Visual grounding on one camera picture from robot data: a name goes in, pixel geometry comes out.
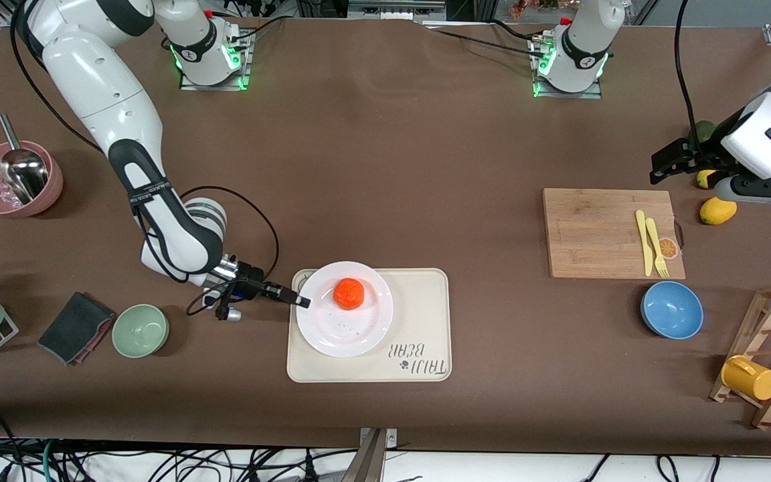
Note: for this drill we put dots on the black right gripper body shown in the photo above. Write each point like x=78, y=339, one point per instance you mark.
x=251, y=276

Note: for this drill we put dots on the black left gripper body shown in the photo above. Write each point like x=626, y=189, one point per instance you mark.
x=712, y=145

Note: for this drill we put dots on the orange mandarin fruit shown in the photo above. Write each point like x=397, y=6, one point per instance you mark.
x=349, y=294

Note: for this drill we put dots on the white round plate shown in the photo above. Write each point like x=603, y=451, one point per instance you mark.
x=345, y=333

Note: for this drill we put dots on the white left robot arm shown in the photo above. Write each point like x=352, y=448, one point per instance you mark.
x=767, y=134

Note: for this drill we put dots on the green avocado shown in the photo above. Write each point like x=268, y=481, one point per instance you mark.
x=705, y=130

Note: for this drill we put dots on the yellow lemon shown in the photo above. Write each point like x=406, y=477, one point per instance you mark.
x=717, y=213
x=705, y=179

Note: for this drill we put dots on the yellow plastic knife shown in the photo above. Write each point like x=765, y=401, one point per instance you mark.
x=641, y=227

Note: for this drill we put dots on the yellow plastic fork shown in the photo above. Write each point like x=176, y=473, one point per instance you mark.
x=653, y=234

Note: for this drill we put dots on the orange slice sticker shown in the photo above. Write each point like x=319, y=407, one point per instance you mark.
x=670, y=249

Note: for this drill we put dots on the wooden cutting board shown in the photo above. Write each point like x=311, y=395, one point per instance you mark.
x=593, y=227

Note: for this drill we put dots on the pale green bowl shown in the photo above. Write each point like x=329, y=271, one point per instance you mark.
x=140, y=331

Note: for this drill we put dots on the cream tray with bear print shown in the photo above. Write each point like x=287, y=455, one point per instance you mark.
x=420, y=314

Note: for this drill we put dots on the blue bowl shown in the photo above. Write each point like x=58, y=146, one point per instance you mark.
x=672, y=311

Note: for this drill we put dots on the dark grey folded cloth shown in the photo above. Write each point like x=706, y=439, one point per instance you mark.
x=74, y=325

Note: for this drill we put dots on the brown table cover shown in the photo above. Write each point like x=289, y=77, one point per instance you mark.
x=425, y=134

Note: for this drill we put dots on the yellow mug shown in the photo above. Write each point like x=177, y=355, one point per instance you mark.
x=753, y=381

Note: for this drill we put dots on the metal ladle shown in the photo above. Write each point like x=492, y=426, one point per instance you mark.
x=24, y=175

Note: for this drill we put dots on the wooden cup rack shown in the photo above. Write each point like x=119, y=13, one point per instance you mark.
x=765, y=416

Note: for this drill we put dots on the grey metal box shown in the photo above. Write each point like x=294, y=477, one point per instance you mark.
x=395, y=10

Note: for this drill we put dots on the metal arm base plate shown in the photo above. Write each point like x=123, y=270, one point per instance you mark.
x=569, y=95
x=215, y=87

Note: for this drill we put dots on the metal table clamp bracket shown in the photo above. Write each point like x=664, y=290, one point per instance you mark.
x=391, y=438

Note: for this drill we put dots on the grey camera mount pole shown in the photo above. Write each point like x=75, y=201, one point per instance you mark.
x=367, y=465

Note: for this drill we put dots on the aluminium frame bracket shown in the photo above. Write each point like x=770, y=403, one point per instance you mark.
x=5, y=23

